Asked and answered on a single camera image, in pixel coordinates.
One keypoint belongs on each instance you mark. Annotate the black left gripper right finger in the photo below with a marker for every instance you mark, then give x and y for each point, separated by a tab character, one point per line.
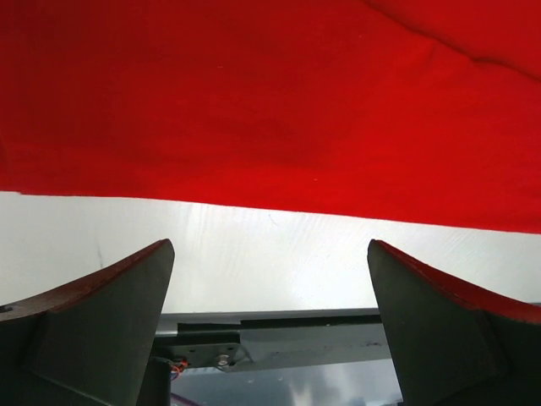
451	341

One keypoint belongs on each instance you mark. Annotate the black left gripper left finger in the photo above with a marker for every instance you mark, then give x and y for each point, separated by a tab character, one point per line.
86	342

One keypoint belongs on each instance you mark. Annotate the red t shirt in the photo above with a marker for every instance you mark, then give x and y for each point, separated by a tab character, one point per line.
414	111

